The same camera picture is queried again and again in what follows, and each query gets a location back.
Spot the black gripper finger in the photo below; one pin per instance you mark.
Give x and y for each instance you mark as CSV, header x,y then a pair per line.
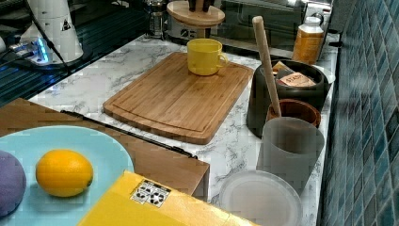
x,y
192,5
207,4

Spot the round wooden container lid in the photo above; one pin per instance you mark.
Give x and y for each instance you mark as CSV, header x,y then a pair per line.
x,y
179,10

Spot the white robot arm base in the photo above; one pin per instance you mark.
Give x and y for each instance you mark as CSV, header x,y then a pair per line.
x,y
51,42

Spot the black tea container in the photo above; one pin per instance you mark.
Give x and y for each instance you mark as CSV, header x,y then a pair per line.
x,y
259,99

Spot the orange tea bag packet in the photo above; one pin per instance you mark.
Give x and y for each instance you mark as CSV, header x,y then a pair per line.
x,y
297,80

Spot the silver toaster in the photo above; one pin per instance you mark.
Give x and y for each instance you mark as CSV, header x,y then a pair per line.
x,y
186,29

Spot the glass french press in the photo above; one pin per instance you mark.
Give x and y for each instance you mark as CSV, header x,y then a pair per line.
x,y
157,15

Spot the wooden pestle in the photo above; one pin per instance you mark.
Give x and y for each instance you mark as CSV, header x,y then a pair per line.
x,y
262,44

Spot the yellow ceramic mug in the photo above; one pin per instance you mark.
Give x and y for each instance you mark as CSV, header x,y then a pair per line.
x,y
205,57

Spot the bamboo cutting board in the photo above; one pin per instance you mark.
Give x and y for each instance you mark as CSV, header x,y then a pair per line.
x,y
170,101

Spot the orange supplement bottle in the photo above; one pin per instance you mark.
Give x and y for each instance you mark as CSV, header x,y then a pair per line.
x,y
308,41

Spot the white small plate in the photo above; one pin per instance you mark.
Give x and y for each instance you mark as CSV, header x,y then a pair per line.
x,y
330,76

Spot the frosted plastic cup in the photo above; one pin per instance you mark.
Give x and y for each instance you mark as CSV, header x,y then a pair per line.
x,y
289,150

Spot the brown wooden box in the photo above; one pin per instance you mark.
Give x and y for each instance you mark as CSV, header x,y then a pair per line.
x,y
157,162

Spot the light blue plate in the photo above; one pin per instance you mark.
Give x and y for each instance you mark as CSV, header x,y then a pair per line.
x,y
38,208

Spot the yellow cardboard box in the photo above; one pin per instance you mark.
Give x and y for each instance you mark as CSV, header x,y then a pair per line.
x,y
134,200

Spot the yellow lemon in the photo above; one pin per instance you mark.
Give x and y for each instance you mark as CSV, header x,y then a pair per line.
x,y
64,173

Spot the purple round fruit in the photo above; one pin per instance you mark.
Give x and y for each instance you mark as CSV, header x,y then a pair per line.
x,y
12,183

